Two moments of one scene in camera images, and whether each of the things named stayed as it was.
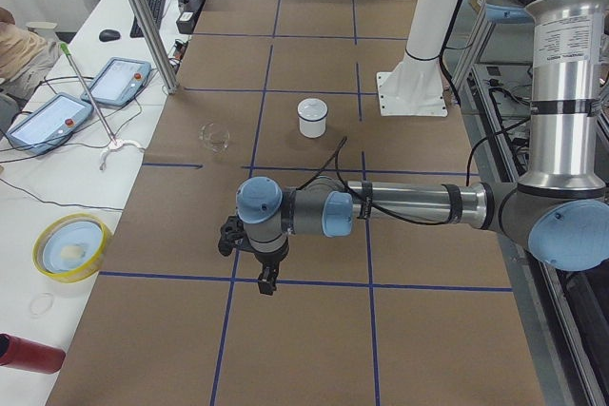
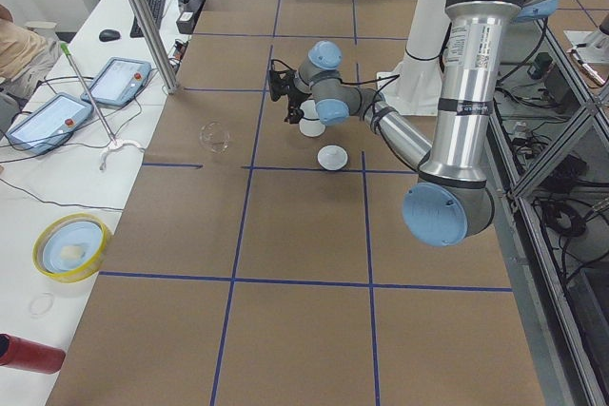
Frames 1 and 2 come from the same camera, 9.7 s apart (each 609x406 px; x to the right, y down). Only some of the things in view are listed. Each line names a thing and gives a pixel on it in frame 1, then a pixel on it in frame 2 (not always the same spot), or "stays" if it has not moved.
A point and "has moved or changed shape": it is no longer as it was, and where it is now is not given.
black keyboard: x=155 y=2 stays
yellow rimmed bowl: x=69 y=248 stays
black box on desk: x=186 y=21 stays
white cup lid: x=312 y=109 has moved or changed shape
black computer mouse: x=108 y=35 stays
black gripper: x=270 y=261 → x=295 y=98
